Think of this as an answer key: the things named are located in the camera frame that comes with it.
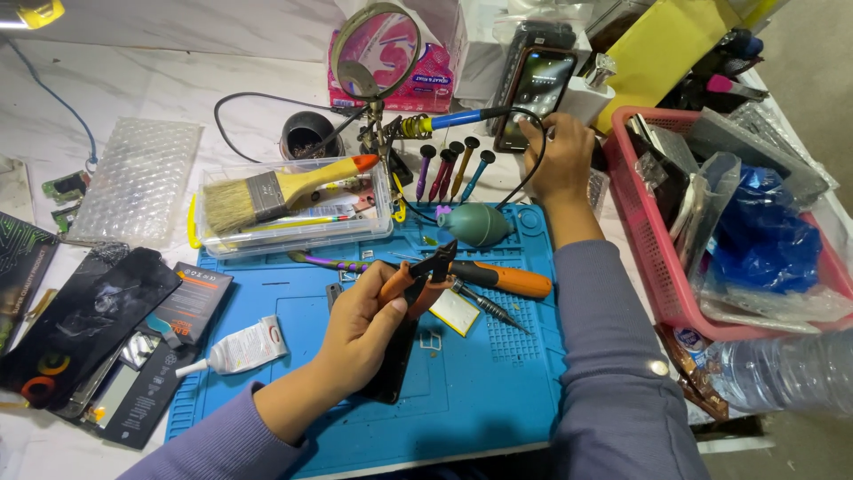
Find blue handled soldering iron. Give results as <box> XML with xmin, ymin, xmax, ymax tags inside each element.
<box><xmin>399</xmin><ymin>106</ymin><xmax>529</xmax><ymax>140</ymax></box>

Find pink tissue packet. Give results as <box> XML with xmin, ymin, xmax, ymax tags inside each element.
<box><xmin>326</xmin><ymin>27</ymin><xmax>462</xmax><ymax>113</ymax></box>

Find magnifying glass helping-hand stand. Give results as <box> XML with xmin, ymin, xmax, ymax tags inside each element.
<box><xmin>331</xmin><ymin>3</ymin><xmax>423</xmax><ymax>204</ymax></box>

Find heap of black and pink tools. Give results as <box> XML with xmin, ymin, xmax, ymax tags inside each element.
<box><xmin>665</xmin><ymin>28</ymin><xmax>769</xmax><ymax>113</ymax></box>

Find black smartphone in plastic bag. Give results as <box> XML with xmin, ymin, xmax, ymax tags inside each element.
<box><xmin>504</xmin><ymin>20</ymin><xmax>578</xmax><ymax>74</ymax></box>

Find clear plastic storage box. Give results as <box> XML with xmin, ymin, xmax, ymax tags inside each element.
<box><xmin>196</xmin><ymin>156</ymin><xmax>395</xmax><ymax>260</ymax></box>

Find clear plastic water bottle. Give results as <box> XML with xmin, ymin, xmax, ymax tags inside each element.
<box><xmin>672</xmin><ymin>325</ymin><xmax>853</xmax><ymax>419</ymax></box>

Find purple and green pry tool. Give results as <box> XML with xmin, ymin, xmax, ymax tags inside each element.
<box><xmin>287</xmin><ymin>249</ymin><xmax>375</xmax><ymax>273</ymax></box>

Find orange handled cutting pliers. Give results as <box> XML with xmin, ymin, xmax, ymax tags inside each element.
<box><xmin>378</xmin><ymin>240</ymin><xmax>459</xmax><ymax>321</ymax></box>

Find brown snack wrapper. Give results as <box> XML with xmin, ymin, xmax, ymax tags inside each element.
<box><xmin>656</xmin><ymin>323</ymin><xmax>731</xmax><ymax>423</ymax></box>

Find smartphone in brown case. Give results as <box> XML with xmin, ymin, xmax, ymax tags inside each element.
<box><xmin>492</xmin><ymin>46</ymin><xmax>578</xmax><ymax>155</ymax></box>

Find blue plastic bag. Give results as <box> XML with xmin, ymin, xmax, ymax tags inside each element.
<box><xmin>705</xmin><ymin>165</ymin><xmax>825</xmax><ymax>296</ymax></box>

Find white pad with yellow edge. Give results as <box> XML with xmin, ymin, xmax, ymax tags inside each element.
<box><xmin>428</xmin><ymin>287</ymin><xmax>481</xmax><ymax>338</ymax></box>

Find pink plastic basket with parts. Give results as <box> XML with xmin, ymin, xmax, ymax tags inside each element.
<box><xmin>602</xmin><ymin>105</ymin><xmax>853</xmax><ymax>343</ymax></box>

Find blue cable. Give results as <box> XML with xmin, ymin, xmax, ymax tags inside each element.
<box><xmin>0</xmin><ymin>36</ymin><xmax>100</xmax><ymax>169</ymax></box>

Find person's left hand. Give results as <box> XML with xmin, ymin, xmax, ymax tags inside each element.
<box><xmin>312</xmin><ymin>260</ymin><xmax>409</xmax><ymax>402</ymax></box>

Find thin black cable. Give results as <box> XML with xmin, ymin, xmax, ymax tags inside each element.
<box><xmin>212</xmin><ymin>91</ymin><xmax>364</xmax><ymax>165</ymax></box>

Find yellow handled paint brush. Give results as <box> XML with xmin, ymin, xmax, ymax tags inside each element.
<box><xmin>203</xmin><ymin>154</ymin><xmax>380</xmax><ymax>235</ymax></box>

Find person's right hand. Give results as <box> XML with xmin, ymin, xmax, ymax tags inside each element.
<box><xmin>518</xmin><ymin>112</ymin><xmax>598</xmax><ymax>205</ymax></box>

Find black battery packaging box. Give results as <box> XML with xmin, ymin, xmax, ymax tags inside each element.
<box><xmin>148</xmin><ymin>261</ymin><xmax>235</xmax><ymax>346</ymax></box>

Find black soldering iron cable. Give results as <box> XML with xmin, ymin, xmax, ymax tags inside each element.
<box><xmin>399</xmin><ymin>107</ymin><xmax>549</xmax><ymax>226</ymax></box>

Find orange handled screwdriver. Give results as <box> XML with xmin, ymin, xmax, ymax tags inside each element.
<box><xmin>448</xmin><ymin>259</ymin><xmax>554</xmax><ymax>300</ymax></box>

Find yellow cardboard box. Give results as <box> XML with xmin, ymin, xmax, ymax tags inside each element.
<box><xmin>592</xmin><ymin>0</ymin><xmax>742</xmax><ymax>136</ymax></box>

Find black phone battery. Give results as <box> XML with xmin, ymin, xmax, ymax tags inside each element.
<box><xmin>85</xmin><ymin>339</ymin><xmax>202</xmax><ymax>452</ymax></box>

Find red precision screwdriver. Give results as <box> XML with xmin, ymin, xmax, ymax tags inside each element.
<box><xmin>440</xmin><ymin>140</ymin><xmax>466</xmax><ymax>201</ymax></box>
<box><xmin>428</xmin><ymin>148</ymin><xmax>458</xmax><ymax>204</ymax></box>

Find purple precision screwdriver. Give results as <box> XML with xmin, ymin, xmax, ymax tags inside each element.
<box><xmin>416</xmin><ymin>144</ymin><xmax>438</xmax><ymax>203</ymax></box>

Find green circuit board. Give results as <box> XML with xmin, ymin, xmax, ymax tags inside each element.
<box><xmin>40</xmin><ymin>169</ymin><xmax>92</xmax><ymax>205</ymax></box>
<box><xmin>51</xmin><ymin>203</ymin><xmax>85</xmax><ymax>235</ymax></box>

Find teal precision screwdriver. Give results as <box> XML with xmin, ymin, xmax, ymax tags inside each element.
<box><xmin>460</xmin><ymin>149</ymin><xmax>497</xmax><ymax>204</ymax></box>

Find black box with green print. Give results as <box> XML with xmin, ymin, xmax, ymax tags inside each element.
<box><xmin>0</xmin><ymin>211</ymin><xmax>60</xmax><ymax>356</ymax></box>

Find black phone display panel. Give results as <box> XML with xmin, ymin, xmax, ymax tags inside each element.
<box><xmin>0</xmin><ymin>247</ymin><xmax>183</xmax><ymax>409</ymax></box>

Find blue silicone repair mat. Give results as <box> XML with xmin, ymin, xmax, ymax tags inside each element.
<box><xmin>164</xmin><ymin>203</ymin><xmax>569</xmax><ymax>478</ymax></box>

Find bubble wrap bag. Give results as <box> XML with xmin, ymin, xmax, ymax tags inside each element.
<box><xmin>66</xmin><ymin>118</ymin><xmax>205</xmax><ymax>249</ymax></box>

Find black round tip cleaner pot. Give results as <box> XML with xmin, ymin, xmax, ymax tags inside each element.
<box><xmin>279</xmin><ymin>111</ymin><xmax>346</xmax><ymax>161</ymax></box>

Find slim metal screwdriver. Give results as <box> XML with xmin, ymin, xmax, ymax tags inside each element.
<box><xmin>451</xmin><ymin>278</ymin><xmax>534</xmax><ymax>337</ymax></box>

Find green rubber dust blower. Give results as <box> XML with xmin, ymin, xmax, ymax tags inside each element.
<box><xmin>436</xmin><ymin>203</ymin><xmax>514</xmax><ymax>248</ymax></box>

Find yellow precision screwdriver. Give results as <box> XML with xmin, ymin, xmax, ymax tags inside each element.
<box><xmin>450</xmin><ymin>136</ymin><xmax>481</xmax><ymax>201</ymax></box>

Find white glue tube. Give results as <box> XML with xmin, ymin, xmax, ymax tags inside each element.
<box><xmin>175</xmin><ymin>314</ymin><xmax>290</xmax><ymax>380</ymax></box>

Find white charger adapter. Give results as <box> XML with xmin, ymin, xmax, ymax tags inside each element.
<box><xmin>557</xmin><ymin>52</ymin><xmax>618</xmax><ymax>129</ymax></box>

